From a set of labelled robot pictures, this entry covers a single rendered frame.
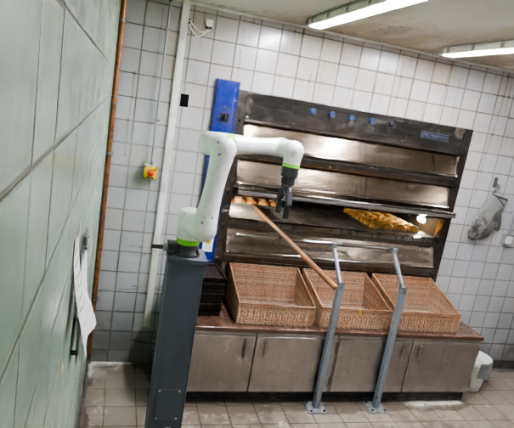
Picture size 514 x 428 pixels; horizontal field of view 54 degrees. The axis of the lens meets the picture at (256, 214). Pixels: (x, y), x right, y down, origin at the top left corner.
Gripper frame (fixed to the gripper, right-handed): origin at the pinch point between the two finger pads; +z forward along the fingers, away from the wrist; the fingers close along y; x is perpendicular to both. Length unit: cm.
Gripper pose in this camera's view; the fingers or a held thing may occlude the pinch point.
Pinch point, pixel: (281, 213)
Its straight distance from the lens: 276.3
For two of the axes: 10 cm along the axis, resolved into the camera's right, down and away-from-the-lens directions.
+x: 9.5, 1.2, 2.7
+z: -1.8, 9.6, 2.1
